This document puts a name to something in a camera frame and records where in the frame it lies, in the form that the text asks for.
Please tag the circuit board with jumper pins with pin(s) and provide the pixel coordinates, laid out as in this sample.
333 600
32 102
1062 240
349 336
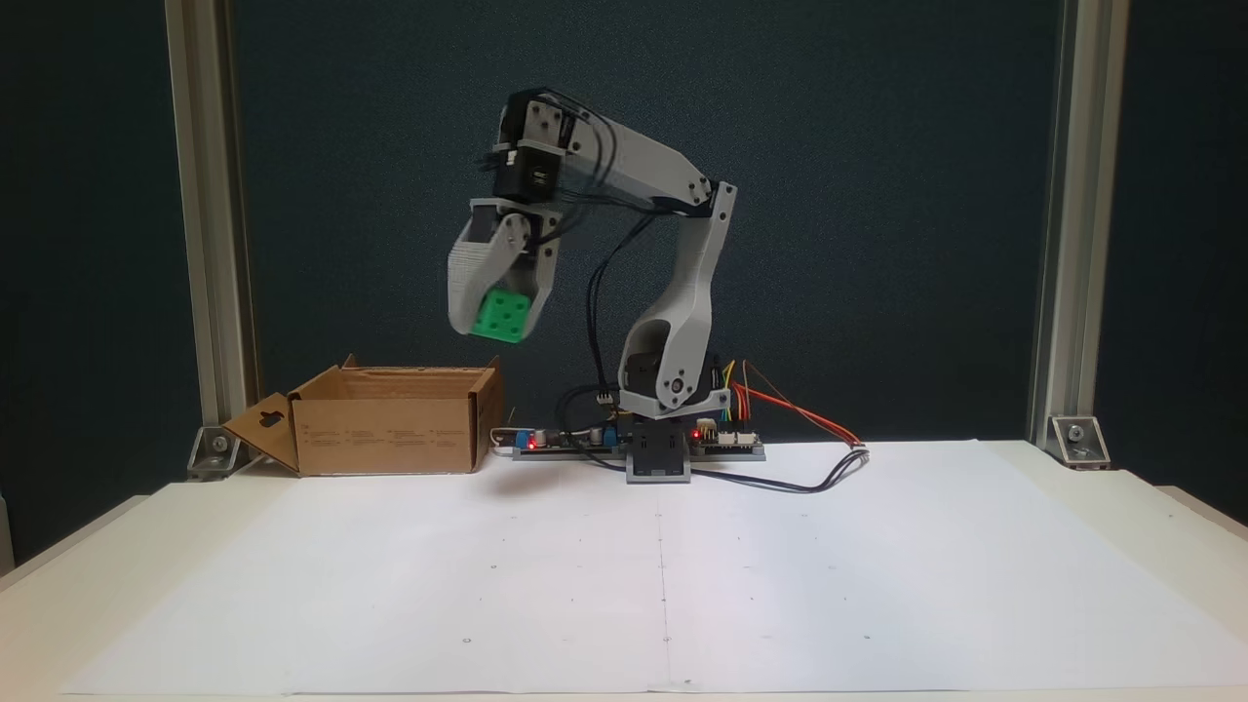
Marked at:
731 441

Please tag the aluminium profile post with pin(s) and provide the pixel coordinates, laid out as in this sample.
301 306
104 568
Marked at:
1077 195
205 195

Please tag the blue circuit board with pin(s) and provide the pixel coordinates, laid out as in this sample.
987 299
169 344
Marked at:
570 441

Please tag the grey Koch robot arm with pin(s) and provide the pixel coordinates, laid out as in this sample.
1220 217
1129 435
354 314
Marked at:
643 161

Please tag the grey pivoting gripper jaw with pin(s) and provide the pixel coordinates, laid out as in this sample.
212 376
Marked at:
468 278

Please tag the metal corner bracket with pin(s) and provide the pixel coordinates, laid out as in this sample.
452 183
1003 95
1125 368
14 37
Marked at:
216 450
1080 441

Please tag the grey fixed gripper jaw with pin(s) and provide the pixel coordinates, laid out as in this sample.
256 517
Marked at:
544 278

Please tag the brown cardboard box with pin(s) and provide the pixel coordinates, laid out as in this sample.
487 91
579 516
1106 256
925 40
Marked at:
390 429

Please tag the green dice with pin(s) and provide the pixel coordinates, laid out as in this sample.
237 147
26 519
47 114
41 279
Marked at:
502 317

